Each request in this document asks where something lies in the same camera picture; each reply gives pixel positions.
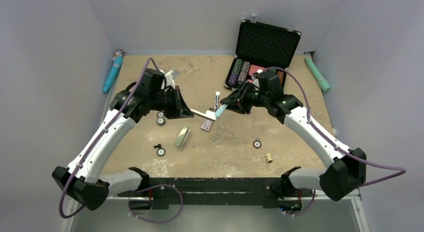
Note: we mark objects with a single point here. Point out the red staple box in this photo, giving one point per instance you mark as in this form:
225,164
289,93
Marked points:
207,124

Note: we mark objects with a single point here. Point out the black poker chip case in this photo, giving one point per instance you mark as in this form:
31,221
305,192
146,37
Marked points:
261,45

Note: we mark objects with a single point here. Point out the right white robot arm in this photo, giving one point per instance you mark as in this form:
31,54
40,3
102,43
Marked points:
344,170

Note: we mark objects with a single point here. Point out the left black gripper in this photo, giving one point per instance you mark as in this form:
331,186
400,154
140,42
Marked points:
180,109

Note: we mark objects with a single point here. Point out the green cylindrical toy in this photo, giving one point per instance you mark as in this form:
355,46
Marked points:
322,82

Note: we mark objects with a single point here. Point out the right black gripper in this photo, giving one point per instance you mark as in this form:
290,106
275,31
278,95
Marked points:
236,101

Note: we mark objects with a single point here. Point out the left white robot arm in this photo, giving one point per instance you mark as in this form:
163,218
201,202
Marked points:
82,179

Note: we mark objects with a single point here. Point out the blue cylindrical toy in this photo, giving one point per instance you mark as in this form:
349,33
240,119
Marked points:
117,62

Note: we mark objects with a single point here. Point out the black white poker chip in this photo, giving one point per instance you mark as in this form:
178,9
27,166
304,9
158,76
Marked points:
161,152

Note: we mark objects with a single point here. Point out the cream chess piece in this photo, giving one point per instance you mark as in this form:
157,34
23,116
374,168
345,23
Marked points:
268,158

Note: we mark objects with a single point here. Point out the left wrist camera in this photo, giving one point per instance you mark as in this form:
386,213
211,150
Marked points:
169,78

